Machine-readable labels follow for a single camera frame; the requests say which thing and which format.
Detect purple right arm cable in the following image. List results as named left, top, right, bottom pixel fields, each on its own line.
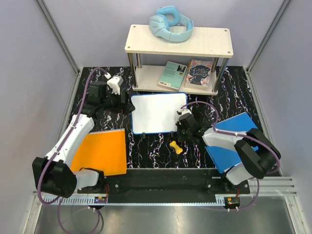
left=179, top=101, right=282, bottom=212

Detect orange folder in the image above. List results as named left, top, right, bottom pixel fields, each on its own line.
left=71, top=129, right=127, bottom=176

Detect teal paperback book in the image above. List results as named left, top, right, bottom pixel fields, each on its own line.
left=157, top=61, right=188, bottom=92

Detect aluminium slotted rail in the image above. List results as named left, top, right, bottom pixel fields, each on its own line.
left=39, top=177, right=297, bottom=207

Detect Little Women book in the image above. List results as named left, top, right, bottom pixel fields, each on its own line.
left=184, top=59, right=213, bottom=90

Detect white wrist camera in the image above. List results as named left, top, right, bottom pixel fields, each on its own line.
left=177, top=108, right=192, bottom=117
left=104, top=73, right=123, bottom=96

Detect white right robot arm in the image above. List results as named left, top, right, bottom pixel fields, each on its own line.
left=176, top=109, right=281, bottom=193

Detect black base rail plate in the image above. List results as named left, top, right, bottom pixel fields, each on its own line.
left=78, top=168, right=250, bottom=195

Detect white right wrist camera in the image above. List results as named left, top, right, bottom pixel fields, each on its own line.
left=177, top=108, right=192, bottom=117

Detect white two-tier shelf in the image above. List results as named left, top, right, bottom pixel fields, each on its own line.
left=125, top=24, right=234, bottom=96

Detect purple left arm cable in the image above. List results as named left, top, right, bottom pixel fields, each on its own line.
left=36, top=67, right=110, bottom=233

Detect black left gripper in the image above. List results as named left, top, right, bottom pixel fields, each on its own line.
left=101, top=87, right=135, bottom=115

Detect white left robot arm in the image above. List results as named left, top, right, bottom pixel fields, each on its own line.
left=32, top=76, right=135, bottom=198

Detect yellow whiteboard eraser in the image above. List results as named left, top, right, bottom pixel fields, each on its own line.
left=169, top=141, right=183, bottom=155

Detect light blue headphones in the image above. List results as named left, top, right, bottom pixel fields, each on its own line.
left=149, top=6, right=194, bottom=42

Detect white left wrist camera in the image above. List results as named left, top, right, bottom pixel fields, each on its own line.
left=104, top=73, right=123, bottom=96

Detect metal wire whiteboard stand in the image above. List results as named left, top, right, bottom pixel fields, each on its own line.
left=142, top=131, right=175, bottom=139

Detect blue folder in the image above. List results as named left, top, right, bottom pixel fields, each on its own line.
left=205, top=112, right=256, bottom=173

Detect blue-framed whiteboard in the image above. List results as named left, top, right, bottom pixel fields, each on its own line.
left=131, top=93, right=187, bottom=135

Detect black marble-pattern mat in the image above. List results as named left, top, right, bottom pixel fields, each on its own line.
left=47, top=66, right=283, bottom=176

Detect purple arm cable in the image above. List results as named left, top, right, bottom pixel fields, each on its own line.
left=179, top=101, right=282, bottom=212
left=36, top=67, right=110, bottom=233

